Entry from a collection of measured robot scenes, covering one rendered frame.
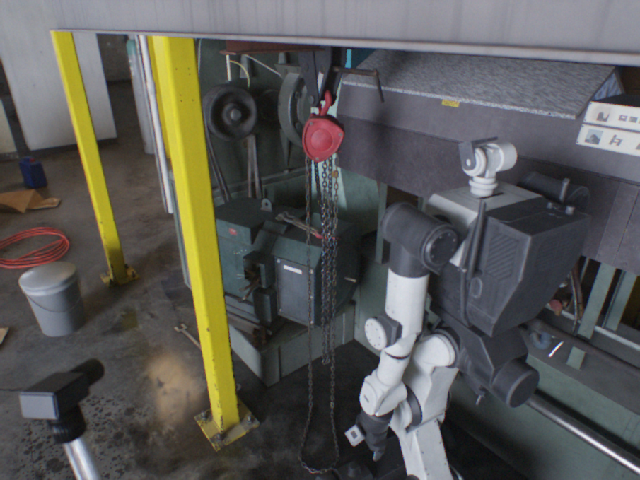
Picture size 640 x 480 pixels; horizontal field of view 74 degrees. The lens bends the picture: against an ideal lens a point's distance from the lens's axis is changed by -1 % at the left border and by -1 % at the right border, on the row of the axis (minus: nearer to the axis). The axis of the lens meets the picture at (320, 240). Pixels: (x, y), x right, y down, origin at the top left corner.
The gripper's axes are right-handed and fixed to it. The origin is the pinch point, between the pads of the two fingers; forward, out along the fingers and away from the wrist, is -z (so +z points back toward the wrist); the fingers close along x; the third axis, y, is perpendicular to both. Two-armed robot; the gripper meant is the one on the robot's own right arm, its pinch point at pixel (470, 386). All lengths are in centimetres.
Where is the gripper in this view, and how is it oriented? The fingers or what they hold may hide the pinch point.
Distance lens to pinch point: 170.0
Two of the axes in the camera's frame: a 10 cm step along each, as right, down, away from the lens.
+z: 1.0, -7.9, -6.0
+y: -8.7, 2.2, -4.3
